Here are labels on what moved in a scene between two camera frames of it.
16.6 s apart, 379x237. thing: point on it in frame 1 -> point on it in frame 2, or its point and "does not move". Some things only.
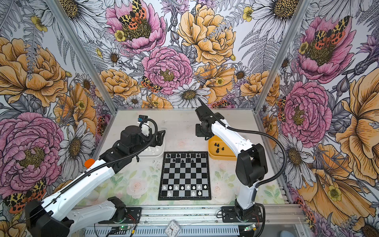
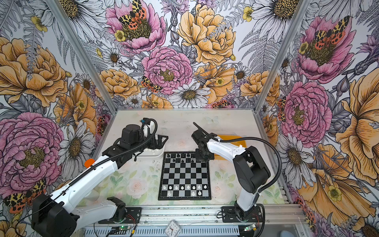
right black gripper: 198,134 -> 199,158
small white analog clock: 172,229 does not move
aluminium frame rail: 272,215 does not move
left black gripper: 161,138 does not move
